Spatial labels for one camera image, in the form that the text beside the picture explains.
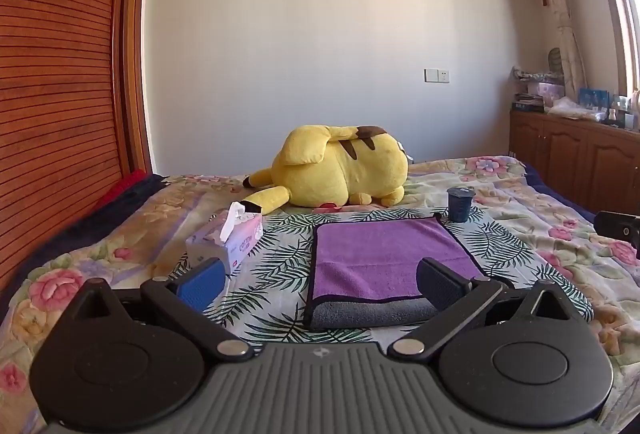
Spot blue picture box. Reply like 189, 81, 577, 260
577, 87, 611, 109

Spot wooden cabinet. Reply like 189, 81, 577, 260
509, 109, 640, 216

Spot wooden window frame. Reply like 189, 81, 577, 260
582, 0, 640, 96

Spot yellow plush toy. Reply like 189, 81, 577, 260
243, 124, 410, 216

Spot dark blue cup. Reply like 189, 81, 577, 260
446, 186, 475, 223

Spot pink white tissue box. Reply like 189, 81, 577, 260
185, 201, 264, 276

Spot red cloth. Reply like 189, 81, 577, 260
92, 170, 149, 211

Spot wooden louvred wardrobe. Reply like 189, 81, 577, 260
0, 0, 154, 296

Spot stack of books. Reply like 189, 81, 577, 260
511, 93, 546, 114

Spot purple box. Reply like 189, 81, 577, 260
527, 81, 566, 109

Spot leaf print cloth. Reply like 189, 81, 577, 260
165, 204, 596, 346

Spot purple grey towel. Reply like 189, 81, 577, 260
302, 213, 516, 332

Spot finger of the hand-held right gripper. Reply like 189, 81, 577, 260
595, 210, 640, 261

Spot floral cloth bundle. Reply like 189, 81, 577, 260
512, 65, 564, 83

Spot patterned curtain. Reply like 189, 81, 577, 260
515, 0, 587, 96

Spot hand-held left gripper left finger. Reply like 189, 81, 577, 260
64, 258, 254, 361

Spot white plastic bag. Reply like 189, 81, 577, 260
546, 96, 603, 121

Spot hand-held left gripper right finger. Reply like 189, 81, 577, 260
387, 256, 568, 361

